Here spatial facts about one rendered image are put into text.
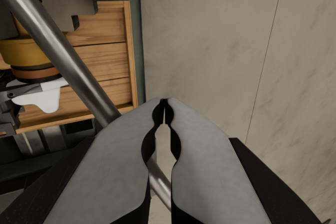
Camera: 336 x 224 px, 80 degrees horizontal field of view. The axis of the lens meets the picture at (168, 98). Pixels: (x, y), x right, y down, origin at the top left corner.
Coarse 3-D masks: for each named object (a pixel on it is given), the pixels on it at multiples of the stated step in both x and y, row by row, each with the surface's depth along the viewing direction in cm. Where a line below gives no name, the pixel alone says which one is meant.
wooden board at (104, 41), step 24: (120, 0) 46; (96, 24) 48; (120, 24) 50; (96, 48) 51; (120, 48) 53; (96, 72) 54; (120, 72) 56; (72, 96) 54; (120, 96) 60; (24, 120) 52; (48, 120) 54; (72, 120) 55
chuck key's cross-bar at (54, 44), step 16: (16, 0) 8; (32, 0) 8; (16, 16) 8; (32, 16) 8; (48, 16) 9; (32, 32) 9; (48, 32) 9; (48, 48) 9; (64, 48) 9; (64, 64) 9; (80, 64) 10; (80, 80) 10; (96, 80) 10; (80, 96) 10; (96, 96) 10; (96, 112) 10; (112, 112) 11; (160, 176) 13; (160, 192) 13
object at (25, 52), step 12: (24, 36) 25; (0, 48) 26; (12, 48) 25; (24, 48) 25; (36, 48) 26; (12, 60) 26; (24, 60) 26; (36, 60) 26; (48, 60) 27; (12, 72) 28; (24, 72) 27; (36, 72) 27; (48, 72) 28
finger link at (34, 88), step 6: (6, 84) 28; (24, 84) 28; (30, 84) 28; (36, 84) 28; (0, 90) 26; (6, 90) 26; (12, 90) 27; (18, 90) 27; (24, 90) 28; (30, 90) 28; (36, 90) 29; (0, 96) 26; (6, 96) 27; (12, 96) 27
